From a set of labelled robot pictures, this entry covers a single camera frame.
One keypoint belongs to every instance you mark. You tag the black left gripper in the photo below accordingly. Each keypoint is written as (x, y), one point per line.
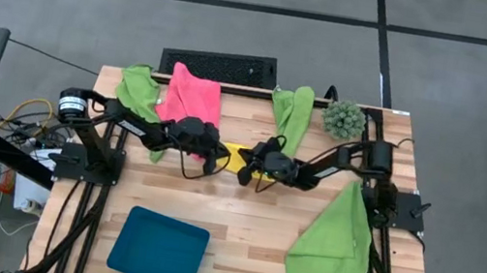
(194, 136)

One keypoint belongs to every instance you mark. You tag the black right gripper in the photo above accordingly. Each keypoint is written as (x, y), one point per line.
(278, 166)

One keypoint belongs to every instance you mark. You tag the yellow microfiber towel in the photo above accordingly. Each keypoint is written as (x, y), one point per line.
(232, 159)

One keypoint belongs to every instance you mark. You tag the pink microfiber towel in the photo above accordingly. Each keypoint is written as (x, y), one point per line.
(193, 99)

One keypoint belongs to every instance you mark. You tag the green microfiber towel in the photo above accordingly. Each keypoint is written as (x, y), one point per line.
(138, 90)
(331, 263)
(293, 115)

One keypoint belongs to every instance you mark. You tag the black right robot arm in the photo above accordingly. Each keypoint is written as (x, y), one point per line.
(352, 159)

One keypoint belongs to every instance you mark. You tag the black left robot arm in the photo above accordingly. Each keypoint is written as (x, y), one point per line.
(151, 134)

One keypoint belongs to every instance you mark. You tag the artificial potted plant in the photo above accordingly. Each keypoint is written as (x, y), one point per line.
(344, 119)

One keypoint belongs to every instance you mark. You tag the teal plastic tray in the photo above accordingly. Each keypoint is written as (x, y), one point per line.
(157, 250)

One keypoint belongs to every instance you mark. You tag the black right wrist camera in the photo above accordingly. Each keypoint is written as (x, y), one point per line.
(245, 177)

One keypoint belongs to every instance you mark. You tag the black aluminium table frame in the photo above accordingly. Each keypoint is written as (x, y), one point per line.
(241, 91)

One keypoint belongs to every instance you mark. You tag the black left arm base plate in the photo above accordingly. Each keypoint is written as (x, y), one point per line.
(66, 169)

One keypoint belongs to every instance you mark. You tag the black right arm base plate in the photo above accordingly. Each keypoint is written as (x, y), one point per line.
(407, 214)

